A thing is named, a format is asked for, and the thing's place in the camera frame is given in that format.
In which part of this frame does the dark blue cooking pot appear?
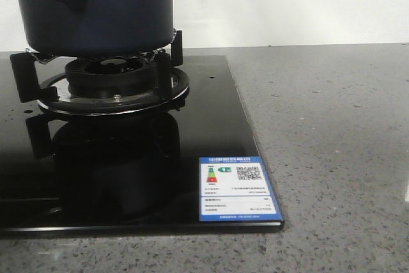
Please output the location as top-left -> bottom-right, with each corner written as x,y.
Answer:
19,0 -> 174,57

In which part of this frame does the black pot support grate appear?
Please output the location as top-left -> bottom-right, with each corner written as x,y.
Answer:
10,31 -> 189,117

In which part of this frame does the blue energy label sticker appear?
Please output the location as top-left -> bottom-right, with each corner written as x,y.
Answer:
199,156 -> 282,222

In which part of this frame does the black round gas burner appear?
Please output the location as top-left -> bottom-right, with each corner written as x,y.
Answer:
65,58 -> 157,98

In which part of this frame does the black glass gas stove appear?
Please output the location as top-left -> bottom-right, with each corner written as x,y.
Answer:
1,56 -> 284,238

